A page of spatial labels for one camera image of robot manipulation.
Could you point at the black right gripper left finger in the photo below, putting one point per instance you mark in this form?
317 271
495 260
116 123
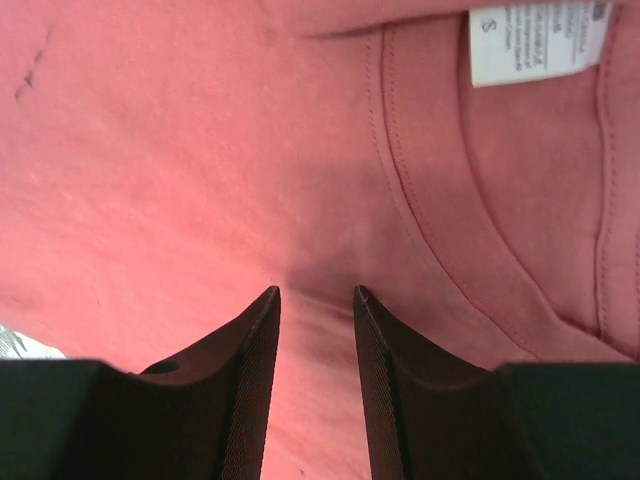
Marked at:
201 413

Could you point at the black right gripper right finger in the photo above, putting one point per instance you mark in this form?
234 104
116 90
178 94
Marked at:
432 415

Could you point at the pink t-shirt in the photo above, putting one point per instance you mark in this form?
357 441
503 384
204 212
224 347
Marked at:
164 162

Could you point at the floral tablecloth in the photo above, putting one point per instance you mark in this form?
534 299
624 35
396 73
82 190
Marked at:
16 346

